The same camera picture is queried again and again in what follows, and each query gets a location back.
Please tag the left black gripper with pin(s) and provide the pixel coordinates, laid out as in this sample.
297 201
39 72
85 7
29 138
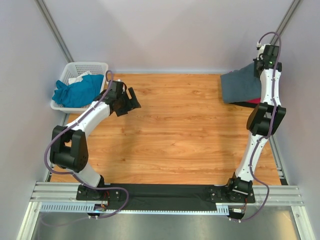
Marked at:
134 104

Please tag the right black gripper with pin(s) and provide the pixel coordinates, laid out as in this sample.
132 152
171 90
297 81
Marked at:
255 63

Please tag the grey-blue t-shirt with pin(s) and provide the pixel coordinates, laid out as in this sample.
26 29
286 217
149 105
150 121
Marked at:
240 85

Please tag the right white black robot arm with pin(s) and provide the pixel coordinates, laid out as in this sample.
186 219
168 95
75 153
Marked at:
262 122

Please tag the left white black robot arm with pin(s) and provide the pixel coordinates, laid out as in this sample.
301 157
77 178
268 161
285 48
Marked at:
68 148

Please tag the folded magenta t-shirt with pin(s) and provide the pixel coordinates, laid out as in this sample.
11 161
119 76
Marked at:
254 101

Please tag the folded black t-shirt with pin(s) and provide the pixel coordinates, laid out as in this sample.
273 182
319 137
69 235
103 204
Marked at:
245 104

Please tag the teal blue t-shirt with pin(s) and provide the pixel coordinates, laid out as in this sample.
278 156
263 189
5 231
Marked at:
78 94

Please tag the white t-shirt in basket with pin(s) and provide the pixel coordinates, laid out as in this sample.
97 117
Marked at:
78 78

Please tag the white plastic laundry basket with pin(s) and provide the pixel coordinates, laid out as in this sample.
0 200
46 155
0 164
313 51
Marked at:
73 70

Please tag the black base cloth strip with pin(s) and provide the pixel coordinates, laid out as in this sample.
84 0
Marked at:
168 197

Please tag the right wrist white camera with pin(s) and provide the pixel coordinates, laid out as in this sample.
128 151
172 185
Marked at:
260 49

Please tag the right aluminium corner post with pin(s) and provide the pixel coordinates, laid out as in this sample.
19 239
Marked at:
293 7

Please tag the aluminium corner post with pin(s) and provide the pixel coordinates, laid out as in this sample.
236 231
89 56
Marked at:
44 10
293 7

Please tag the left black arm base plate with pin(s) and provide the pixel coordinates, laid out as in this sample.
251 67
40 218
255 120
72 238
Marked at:
88 194

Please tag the aluminium front rail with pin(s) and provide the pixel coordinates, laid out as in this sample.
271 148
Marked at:
279 195

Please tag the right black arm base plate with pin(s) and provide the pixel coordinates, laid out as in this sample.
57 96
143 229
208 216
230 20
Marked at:
222 194

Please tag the white slotted cable duct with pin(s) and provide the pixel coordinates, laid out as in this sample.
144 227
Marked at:
64 207

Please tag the left aluminium corner post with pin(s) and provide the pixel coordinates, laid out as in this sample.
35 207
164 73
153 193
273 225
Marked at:
44 10

